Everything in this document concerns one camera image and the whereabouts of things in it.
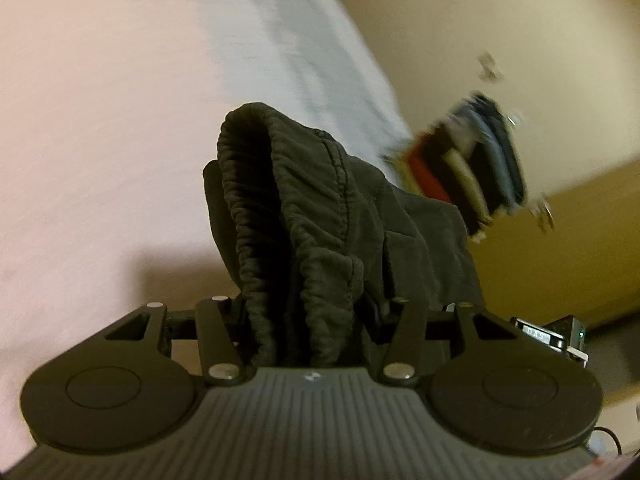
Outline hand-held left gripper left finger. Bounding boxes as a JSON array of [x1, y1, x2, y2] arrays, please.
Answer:
[[105, 297, 249, 387]]

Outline black cable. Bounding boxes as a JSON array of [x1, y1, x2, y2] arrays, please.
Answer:
[[594, 426, 625, 457]]

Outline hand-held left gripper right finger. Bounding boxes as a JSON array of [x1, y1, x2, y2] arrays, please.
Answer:
[[382, 298, 511, 387]]

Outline wall socket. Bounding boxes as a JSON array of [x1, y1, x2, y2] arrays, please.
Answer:
[[475, 51, 502, 82]]

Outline black pants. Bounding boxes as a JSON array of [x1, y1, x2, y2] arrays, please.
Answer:
[[202, 102, 483, 368]]

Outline stack of folded clothes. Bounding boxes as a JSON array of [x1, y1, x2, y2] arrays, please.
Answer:
[[380, 92, 530, 242]]

